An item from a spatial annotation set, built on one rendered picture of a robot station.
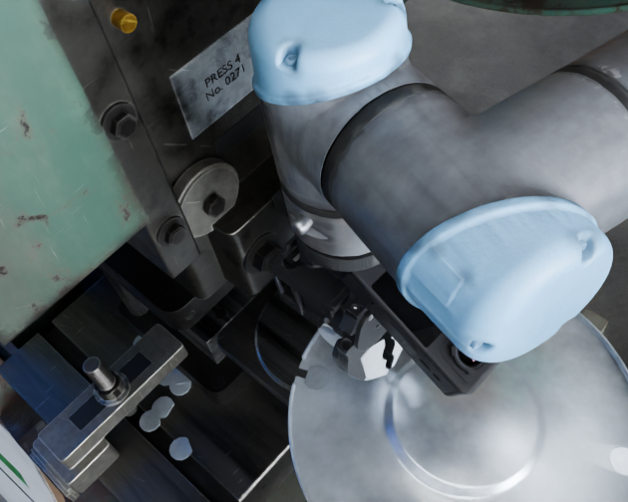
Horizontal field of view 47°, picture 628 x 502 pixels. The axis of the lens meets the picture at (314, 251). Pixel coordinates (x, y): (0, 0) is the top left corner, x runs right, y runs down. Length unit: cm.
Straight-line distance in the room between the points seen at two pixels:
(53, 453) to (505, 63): 165
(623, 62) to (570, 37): 182
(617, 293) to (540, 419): 103
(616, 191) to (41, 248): 26
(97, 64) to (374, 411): 38
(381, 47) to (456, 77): 170
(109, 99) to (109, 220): 6
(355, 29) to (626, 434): 43
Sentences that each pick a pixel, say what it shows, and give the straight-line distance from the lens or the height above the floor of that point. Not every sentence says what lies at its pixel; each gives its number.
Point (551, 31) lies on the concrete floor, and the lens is 218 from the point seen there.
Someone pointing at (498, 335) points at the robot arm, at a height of 111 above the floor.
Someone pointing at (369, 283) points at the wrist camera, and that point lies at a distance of 45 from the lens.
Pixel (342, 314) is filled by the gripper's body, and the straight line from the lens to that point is 49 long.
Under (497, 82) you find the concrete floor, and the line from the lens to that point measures 201.
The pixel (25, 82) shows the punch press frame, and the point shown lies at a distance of 31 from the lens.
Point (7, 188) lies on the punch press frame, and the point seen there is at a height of 114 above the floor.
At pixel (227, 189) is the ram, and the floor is 99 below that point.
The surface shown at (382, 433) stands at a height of 79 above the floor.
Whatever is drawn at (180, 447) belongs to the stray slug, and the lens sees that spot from 72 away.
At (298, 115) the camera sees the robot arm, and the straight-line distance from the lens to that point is 33.
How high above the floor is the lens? 136
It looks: 55 degrees down
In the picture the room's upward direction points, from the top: 11 degrees counter-clockwise
